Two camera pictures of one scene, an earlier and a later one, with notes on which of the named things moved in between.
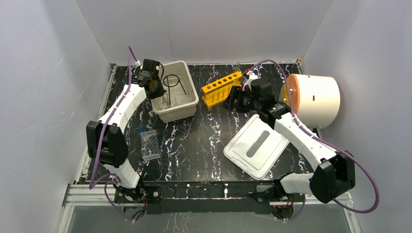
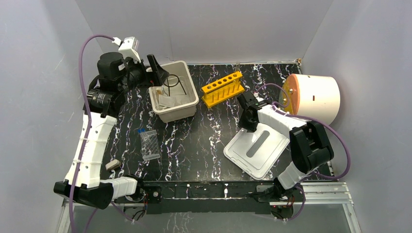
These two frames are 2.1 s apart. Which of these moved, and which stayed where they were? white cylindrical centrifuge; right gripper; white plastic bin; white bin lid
Moved: right gripper
Stayed: white bin lid; white plastic bin; white cylindrical centrifuge
